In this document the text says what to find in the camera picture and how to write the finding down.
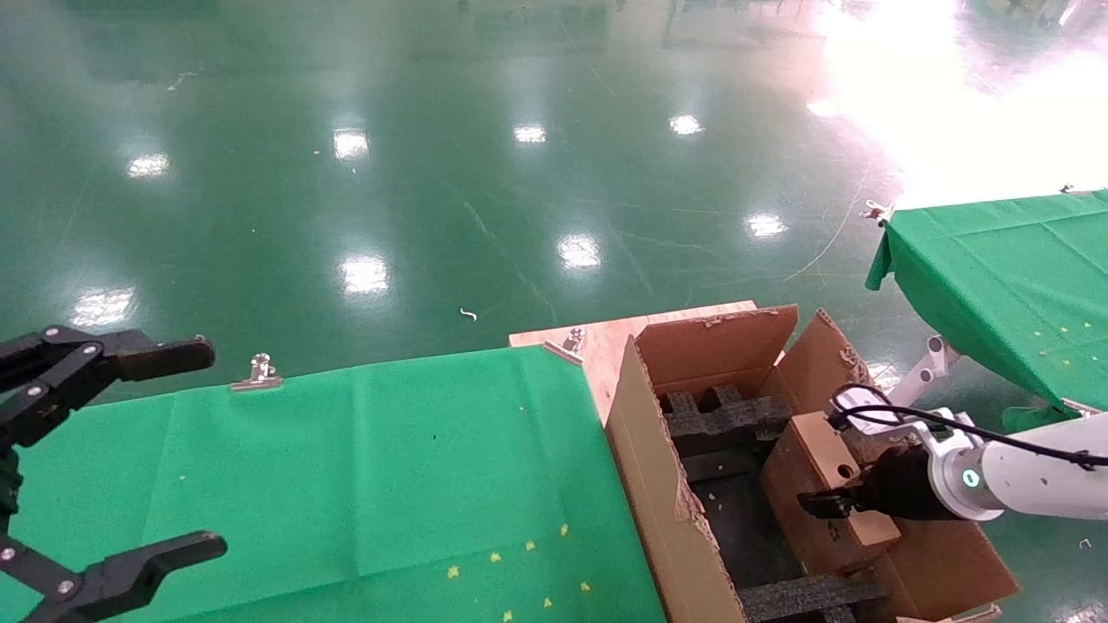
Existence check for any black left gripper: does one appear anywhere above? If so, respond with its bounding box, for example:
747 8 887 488
0 326 229 623

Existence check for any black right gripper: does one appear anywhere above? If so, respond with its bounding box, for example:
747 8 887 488
796 446 962 523

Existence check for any small brown cardboard box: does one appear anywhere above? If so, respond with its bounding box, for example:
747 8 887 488
760 411 903 576

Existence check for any large open brown carton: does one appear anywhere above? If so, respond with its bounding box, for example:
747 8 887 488
604 303 1021 623

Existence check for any black foam insert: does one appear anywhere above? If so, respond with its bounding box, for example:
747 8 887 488
658 385 794 482
736 564 888 623

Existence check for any white table leg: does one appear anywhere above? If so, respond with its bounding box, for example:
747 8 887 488
885 335 963 409

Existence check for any large green tablecloth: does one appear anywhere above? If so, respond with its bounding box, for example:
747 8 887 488
0 344 667 623

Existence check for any small green tablecloth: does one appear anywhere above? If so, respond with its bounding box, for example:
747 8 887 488
864 189 1108 434

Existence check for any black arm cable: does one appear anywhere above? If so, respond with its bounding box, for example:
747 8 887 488
829 383 1108 472

